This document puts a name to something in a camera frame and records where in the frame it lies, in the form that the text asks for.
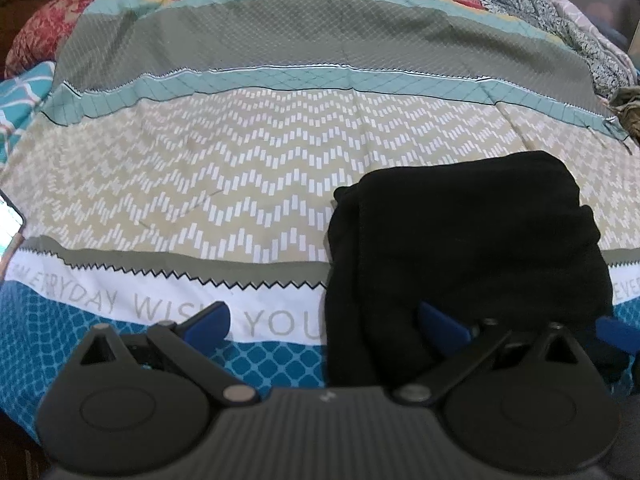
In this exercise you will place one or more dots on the teal white patterned pillow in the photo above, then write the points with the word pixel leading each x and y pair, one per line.
pixel 25 95

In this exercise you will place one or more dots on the smartphone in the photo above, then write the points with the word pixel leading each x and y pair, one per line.
pixel 7 220

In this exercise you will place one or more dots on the olive crumpled cloth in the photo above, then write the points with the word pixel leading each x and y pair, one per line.
pixel 627 115

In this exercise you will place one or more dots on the blue floral crumpled cloth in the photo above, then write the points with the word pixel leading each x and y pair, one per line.
pixel 565 25

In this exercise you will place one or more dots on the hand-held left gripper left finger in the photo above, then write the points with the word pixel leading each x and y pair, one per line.
pixel 210 320

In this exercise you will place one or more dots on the black pants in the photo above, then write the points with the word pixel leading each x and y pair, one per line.
pixel 450 240

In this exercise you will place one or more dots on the patterned teal beige bed sheet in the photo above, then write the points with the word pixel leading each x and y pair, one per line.
pixel 200 185

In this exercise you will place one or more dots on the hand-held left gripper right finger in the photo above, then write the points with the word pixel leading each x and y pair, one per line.
pixel 440 325

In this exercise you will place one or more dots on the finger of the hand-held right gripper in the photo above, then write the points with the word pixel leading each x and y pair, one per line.
pixel 617 332

